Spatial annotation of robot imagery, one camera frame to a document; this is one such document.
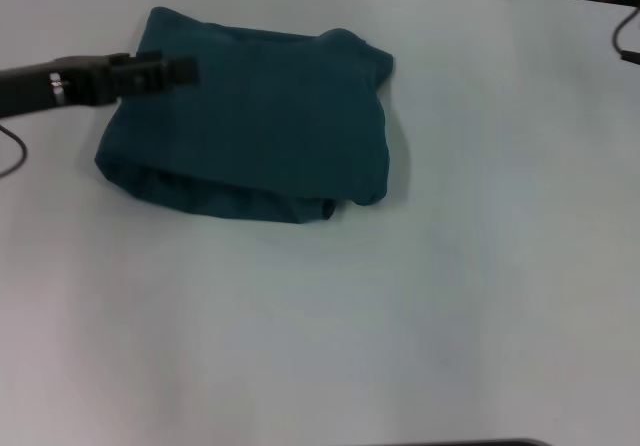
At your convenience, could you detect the teal FREE! print t-shirt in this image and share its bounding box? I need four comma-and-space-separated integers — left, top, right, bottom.
94, 6, 396, 227

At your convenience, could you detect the black left camera cable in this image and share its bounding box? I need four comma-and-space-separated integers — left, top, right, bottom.
0, 124, 29, 178

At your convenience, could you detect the black camera cable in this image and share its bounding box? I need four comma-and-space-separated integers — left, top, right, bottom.
0, 124, 29, 178
613, 7, 640, 67

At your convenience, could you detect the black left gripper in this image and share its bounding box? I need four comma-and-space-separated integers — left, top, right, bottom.
0, 51, 200, 120

